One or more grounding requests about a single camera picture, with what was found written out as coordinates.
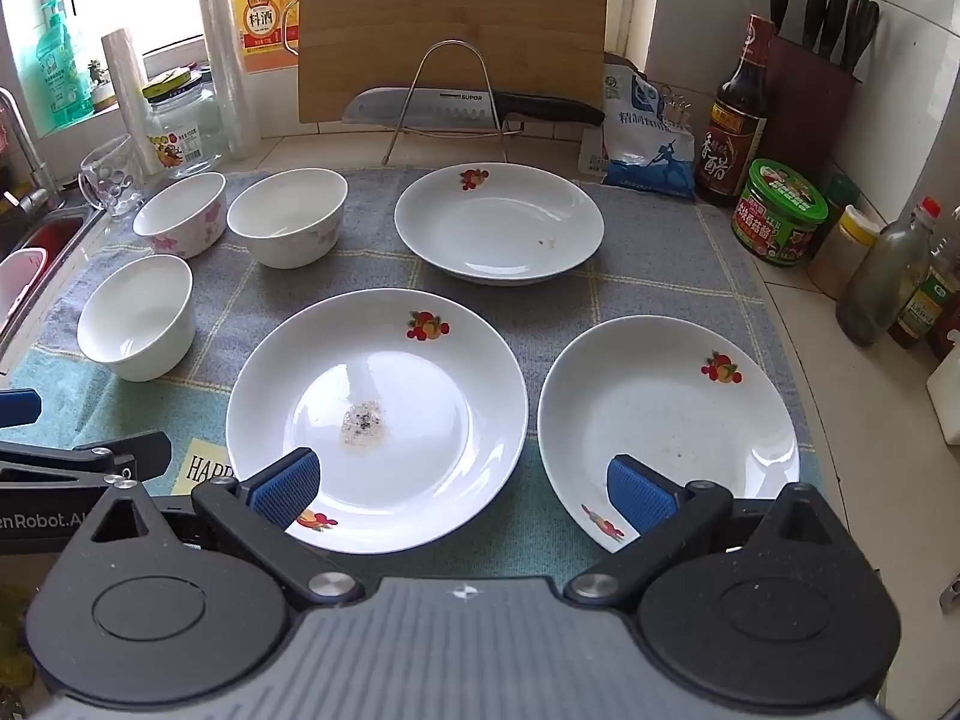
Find yellow cooking wine jug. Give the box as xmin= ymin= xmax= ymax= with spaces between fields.
xmin=231 ymin=0 xmax=301 ymax=76

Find sleeve of clear plastic cups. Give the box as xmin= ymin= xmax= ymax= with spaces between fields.
xmin=195 ymin=0 xmax=262 ymax=160
xmin=101 ymin=28 xmax=162 ymax=177

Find steel sink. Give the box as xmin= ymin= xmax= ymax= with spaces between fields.
xmin=0 ymin=199 xmax=110 ymax=380

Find glass bottle with red cap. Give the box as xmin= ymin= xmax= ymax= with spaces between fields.
xmin=836 ymin=197 xmax=942 ymax=347

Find metal wire rack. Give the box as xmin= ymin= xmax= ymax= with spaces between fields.
xmin=381 ymin=40 xmax=526 ymax=166

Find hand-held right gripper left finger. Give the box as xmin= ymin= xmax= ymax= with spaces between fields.
xmin=79 ymin=448 xmax=361 ymax=612

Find clear glass mug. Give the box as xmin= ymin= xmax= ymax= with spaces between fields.
xmin=79 ymin=133 xmax=147 ymax=220

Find bamboo cutting board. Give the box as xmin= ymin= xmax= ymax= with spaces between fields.
xmin=298 ymin=0 xmax=610 ymax=125

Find metal binder clips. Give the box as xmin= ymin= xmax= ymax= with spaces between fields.
xmin=660 ymin=86 xmax=695 ymax=128

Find metal faucet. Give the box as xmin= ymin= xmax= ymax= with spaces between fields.
xmin=0 ymin=86 xmax=65 ymax=218

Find green dish soap bottle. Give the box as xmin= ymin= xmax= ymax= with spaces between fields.
xmin=36 ymin=0 xmax=95 ymax=128

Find white plastic seasoning box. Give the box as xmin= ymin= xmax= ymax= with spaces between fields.
xmin=926 ymin=349 xmax=960 ymax=466

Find bottle with green label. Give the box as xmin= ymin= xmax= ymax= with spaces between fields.
xmin=889 ymin=232 xmax=957 ymax=350

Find spice jar with yellow lid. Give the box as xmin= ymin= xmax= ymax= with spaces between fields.
xmin=808 ymin=204 xmax=882 ymax=299

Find sauce jar with green lid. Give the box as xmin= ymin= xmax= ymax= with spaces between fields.
xmin=731 ymin=159 xmax=830 ymax=267

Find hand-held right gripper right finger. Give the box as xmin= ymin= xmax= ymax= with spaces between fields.
xmin=564 ymin=454 xmax=860 ymax=608

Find kitchen knife with black handle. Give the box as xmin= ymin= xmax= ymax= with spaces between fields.
xmin=343 ymin=86 xmax=605 ymax=128

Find stack of white floral plates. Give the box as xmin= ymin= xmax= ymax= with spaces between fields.
xmin=394 ymin=163 xmax=605 ymax=287

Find white plate with fruit print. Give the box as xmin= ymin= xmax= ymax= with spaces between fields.
xmin=537 ymin=315 xmax=802 ymax=554
xmin=226 ymin=287 xmax=530 ymax=557

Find white plastic basin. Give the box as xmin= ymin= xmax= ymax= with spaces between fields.
xmin=0 ymin=247 xmax=52 ymax=350

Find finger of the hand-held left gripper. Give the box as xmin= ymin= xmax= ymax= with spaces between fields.
xmin=0 ymin=431 xmax=173 ymax=492
xmin=0 ymin=388 xmax=41 ymax=428

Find white bowl with faint flowers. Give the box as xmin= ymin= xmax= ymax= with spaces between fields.
xmin=226 ymin=169 xmax=348 ymax=269

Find jar with dark green cap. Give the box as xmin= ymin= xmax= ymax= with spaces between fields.
xmin=814 ymin=174 xmax=860 ymax=256

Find plain white bowl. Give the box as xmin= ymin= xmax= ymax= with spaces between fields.
xmin=76 ymin=253 xmax=196 ymax=383

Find white bowl with pink flowers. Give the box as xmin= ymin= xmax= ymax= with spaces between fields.
xmin=133 ymin=171 xmax=228 ymax=260

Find dark sauce bottle red label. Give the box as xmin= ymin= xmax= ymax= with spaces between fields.
xmin=926 ymin=292 xmax=960 ymax=361

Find blue and white salt bag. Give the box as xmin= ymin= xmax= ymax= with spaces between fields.
xmin=577 ymin=52 xmax=698 ymax=200

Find glass jar with yellow-green lid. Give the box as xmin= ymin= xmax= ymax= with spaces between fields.
xmin=142 ymin=67 xmax=226 ymax=177

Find dark red knife block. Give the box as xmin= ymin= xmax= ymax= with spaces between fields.
xmin=757 ymin=34 xmax=860 ymax=188

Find dark vinegar bottle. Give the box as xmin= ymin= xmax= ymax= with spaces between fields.
xmin=694 ymin=13 xmax=773 ymax=207

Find grey checked dish cloth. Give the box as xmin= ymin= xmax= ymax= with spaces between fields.
xmin=0 ymin=165 xmax=826 ymax=601

